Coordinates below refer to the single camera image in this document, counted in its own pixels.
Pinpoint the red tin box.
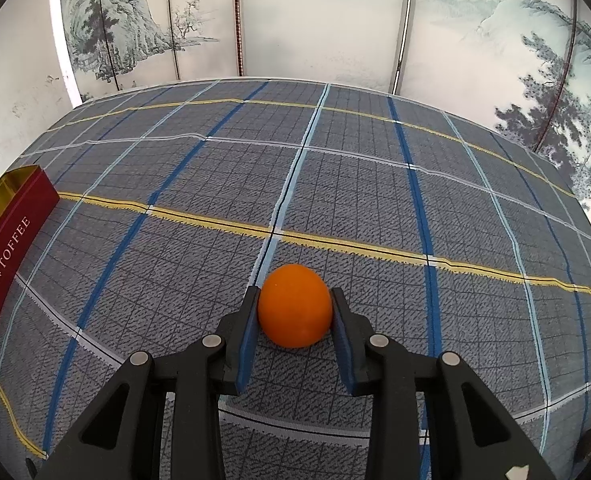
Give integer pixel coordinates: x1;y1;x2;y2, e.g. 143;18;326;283
0;165;60;372

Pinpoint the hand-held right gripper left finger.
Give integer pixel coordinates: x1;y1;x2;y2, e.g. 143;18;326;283
35;286;261;480

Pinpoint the small orange tangerine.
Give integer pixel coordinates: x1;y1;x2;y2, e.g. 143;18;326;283
258;262;334;348

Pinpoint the painted folding screen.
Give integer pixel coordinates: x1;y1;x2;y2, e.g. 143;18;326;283
50;0;591;236

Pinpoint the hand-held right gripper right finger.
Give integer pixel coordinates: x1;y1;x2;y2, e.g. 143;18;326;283
329;287;559;480

